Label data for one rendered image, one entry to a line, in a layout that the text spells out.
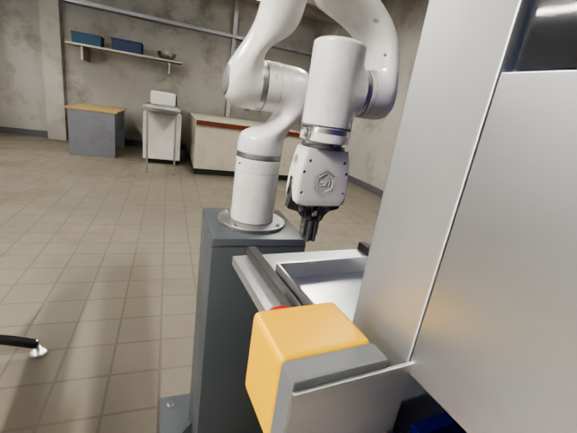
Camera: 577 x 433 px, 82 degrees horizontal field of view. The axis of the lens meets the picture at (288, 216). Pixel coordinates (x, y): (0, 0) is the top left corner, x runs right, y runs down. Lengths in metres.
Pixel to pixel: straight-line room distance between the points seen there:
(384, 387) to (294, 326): 0.07
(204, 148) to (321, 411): 5.30
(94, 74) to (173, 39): 1.67
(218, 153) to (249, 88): 4.69
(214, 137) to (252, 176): 4.61
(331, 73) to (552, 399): 0.46
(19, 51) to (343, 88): 7.86
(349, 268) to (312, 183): 0.22
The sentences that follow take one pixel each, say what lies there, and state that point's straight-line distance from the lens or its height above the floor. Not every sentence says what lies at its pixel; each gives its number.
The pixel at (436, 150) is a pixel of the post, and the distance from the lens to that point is 0.23.
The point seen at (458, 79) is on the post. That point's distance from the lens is 0.23.
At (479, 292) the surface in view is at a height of 1.10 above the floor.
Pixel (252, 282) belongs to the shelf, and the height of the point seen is 0.88.
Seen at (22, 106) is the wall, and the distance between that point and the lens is 8.26.
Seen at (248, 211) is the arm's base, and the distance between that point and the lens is 0.88.
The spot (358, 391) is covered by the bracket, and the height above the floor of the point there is 1.01.
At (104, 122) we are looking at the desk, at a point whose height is 0.57.
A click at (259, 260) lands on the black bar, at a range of 0.63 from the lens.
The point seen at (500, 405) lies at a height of 1.05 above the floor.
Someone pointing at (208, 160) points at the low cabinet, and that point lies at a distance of 5.50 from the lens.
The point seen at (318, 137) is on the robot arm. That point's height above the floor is 1.14.
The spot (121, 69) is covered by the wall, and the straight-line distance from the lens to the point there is 7.88.
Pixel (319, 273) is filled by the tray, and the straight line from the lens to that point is 0.65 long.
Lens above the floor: 1.18
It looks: 18 degrees down
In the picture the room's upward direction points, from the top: 9 degrees clockwise
